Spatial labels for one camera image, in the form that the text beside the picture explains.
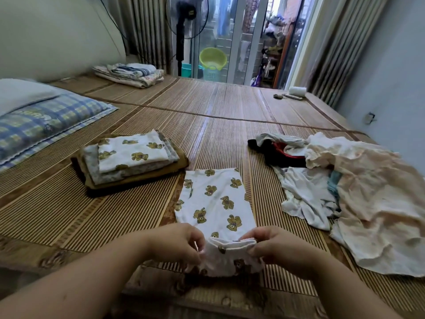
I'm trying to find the white bear print pants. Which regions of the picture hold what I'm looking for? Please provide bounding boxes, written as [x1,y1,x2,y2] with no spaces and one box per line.
[174,167,264,278]

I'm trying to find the cluttered balcony shelf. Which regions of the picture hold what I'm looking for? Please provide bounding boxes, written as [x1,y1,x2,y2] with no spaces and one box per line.
[258,13,288,88]

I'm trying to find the white bear print garment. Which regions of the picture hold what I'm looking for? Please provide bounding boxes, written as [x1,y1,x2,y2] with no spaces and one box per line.
[97,129,171,173]

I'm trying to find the pale grey garment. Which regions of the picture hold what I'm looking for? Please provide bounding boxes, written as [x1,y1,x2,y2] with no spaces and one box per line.
[255,132,306,149]

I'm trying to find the light blue garment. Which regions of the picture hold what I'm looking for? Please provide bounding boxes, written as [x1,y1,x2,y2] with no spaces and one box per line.
[327,169,343,200]

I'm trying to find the person's left hand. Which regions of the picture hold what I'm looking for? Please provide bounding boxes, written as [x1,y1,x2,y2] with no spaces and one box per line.
[143,222,207,267]

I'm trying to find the yellow green basin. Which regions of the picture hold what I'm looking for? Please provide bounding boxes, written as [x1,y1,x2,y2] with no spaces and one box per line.
[199,47,228,70]

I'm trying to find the cream padded headboard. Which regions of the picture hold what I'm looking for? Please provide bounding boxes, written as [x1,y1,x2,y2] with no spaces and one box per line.
[0,0,127,84]

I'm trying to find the pile of clothes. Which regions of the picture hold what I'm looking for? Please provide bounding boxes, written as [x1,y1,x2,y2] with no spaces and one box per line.
[304,131,425,278]

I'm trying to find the person's right forearm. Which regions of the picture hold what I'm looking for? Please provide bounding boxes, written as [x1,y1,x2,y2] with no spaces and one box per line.
[311,259,403,319]

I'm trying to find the bamboo bed mat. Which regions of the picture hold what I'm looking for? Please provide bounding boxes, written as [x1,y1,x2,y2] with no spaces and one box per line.
[0,74,425,319]

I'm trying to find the black cable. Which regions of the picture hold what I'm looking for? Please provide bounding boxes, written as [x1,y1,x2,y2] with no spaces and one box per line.
[98,0,134,44]

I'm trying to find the person's left forearm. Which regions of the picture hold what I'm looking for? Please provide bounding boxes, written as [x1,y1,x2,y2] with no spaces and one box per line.
[0,237,159,319]

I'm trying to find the folded striped blanket stack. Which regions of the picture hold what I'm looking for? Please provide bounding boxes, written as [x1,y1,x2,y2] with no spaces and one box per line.
[92,62,166,89]

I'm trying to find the black standing fan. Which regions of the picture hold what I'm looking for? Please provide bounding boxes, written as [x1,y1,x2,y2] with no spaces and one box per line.
[166,0,210,77]

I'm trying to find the blue plaid pillow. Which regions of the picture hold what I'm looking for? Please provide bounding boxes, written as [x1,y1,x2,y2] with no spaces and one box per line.
[0,95,119,171]

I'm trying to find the olive tan shorts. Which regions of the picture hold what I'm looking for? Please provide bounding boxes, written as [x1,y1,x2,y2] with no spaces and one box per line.
[76,132,190,191]

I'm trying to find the sliding glass balcony door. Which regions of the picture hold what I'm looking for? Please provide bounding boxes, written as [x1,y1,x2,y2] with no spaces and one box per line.
[186,0,316,89]

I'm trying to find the beige patterned curtain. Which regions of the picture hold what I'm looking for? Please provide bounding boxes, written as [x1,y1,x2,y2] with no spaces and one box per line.
[109,0,175,77]
[309,0,391,109]

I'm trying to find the black red garment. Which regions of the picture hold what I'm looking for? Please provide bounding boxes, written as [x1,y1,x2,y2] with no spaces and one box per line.
[247,137,308,169]

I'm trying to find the person's right hand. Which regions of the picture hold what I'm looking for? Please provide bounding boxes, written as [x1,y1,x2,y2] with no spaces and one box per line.
[240,226,331,280]

